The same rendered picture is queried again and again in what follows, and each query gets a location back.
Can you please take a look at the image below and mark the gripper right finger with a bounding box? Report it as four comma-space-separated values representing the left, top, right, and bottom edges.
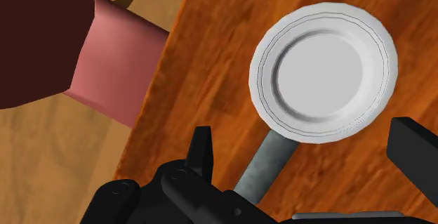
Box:
386, 116, 438, 208

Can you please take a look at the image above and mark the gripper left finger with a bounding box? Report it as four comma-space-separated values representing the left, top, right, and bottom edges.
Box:
79, 126, 279, 224

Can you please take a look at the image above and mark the grey cylindrical rod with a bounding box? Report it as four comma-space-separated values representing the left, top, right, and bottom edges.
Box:
233, 129, 300, 206

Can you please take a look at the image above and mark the white round plate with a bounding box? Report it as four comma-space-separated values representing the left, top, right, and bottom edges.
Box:
248, 1, 399, 145

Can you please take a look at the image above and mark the wooden table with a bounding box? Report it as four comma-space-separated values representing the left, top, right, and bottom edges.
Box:
113, 0, 438, 224

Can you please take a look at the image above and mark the red robot stand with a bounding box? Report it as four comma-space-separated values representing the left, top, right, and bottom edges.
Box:
0, 0, 171, 129

